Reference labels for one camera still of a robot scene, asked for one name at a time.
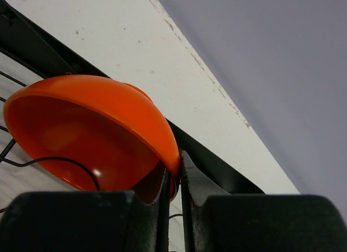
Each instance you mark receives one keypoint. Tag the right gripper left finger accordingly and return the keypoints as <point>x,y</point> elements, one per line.
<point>133,220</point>

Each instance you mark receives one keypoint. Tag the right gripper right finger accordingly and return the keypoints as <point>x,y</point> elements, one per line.
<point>215,220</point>

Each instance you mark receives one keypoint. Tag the orange bowl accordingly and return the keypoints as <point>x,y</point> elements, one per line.
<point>92,132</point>

